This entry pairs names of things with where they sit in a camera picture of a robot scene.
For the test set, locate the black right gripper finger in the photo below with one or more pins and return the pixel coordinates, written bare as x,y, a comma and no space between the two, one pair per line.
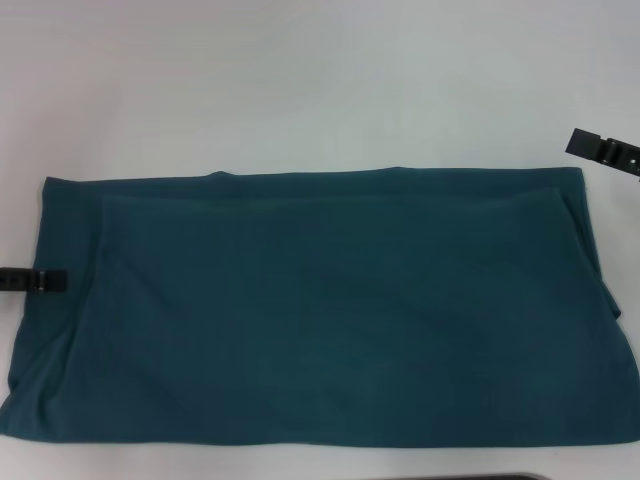
600,147

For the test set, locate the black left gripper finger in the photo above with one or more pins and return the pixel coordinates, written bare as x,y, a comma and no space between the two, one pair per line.
35,280

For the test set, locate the teal T-shirt with FREE print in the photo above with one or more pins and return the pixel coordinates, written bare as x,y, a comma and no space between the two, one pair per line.
320,300

